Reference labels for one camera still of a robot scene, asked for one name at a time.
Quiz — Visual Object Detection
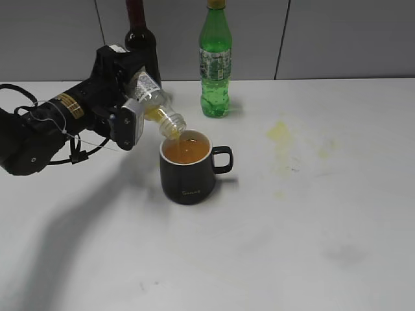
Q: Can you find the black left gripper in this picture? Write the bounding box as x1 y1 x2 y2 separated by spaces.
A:
76 45 159 139

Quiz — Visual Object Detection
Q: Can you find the NFC orange juice bottle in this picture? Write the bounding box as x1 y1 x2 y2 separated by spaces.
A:
124 70 187 140

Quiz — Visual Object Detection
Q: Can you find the black mug white inside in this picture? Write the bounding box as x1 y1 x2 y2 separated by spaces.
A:
160 130 234 205

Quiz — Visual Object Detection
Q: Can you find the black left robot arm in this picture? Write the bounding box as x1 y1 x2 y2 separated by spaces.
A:
1 45 154 176

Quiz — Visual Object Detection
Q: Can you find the dark red wine bottle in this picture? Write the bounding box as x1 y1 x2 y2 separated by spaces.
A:
124 0 161 86

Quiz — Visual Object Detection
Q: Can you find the green plastic soda bottle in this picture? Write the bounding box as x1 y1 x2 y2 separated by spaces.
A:
198 1 233 118

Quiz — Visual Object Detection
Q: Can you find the black cable loop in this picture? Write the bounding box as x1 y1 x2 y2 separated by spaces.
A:
0 83 113 165

